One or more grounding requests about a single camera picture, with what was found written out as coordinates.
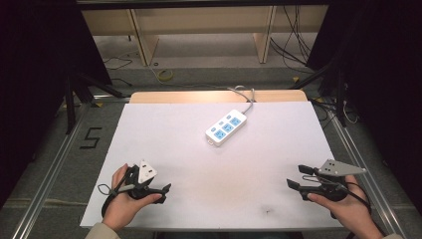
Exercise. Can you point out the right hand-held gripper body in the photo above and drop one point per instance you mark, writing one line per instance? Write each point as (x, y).
(338, 169)

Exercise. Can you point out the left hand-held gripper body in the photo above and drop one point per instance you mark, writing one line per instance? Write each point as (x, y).
(146, 172)

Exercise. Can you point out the white power strip blue sockets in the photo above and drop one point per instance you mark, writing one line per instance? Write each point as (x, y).
(225, 127)

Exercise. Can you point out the person's left hand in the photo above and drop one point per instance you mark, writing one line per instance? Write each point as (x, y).
(121, 209)

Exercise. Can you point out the person's right hand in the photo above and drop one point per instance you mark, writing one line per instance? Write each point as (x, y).
(353, 209)

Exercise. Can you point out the white board sheet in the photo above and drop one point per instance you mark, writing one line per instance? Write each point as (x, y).
(205, 179)

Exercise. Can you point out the black metal stand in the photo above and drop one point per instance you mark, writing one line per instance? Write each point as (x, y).
(340, 99)
(70, 106)

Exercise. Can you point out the black curtain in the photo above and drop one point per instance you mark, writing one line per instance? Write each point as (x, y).
(384, 83)
(36, 83)

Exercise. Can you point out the aluminium floor rail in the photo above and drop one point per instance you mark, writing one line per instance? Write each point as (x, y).
(49, 172)
(368, 189)

